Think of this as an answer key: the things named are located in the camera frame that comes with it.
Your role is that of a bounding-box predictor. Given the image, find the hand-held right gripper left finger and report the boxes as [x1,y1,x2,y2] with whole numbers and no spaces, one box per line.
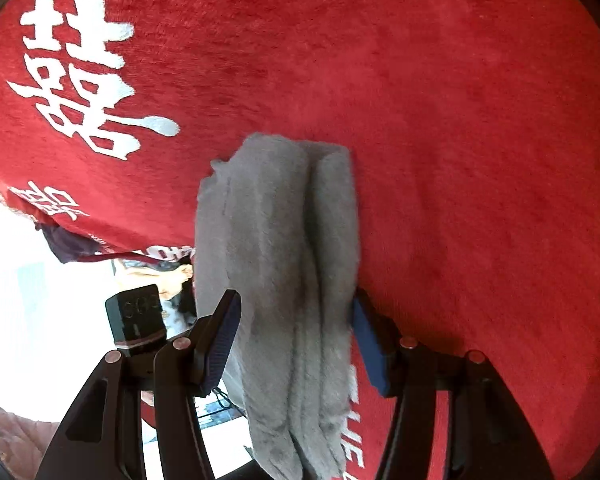
[39,289,243,480]

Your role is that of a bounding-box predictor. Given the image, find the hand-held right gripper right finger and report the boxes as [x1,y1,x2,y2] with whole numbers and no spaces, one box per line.
[350,287,556,480]

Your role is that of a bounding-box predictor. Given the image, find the grey small garment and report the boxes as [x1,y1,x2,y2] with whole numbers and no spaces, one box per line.
[194,132,361,480]

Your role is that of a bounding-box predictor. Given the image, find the dark purple cloth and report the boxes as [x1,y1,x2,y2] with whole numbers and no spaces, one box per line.
[37,222,118,266]

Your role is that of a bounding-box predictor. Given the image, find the pink quilted cloth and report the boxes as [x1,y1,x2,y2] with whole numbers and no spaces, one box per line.
[0,400,63,471]

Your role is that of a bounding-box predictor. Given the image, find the red printed blanket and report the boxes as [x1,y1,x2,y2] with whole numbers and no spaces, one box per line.
[0,0,600,480]

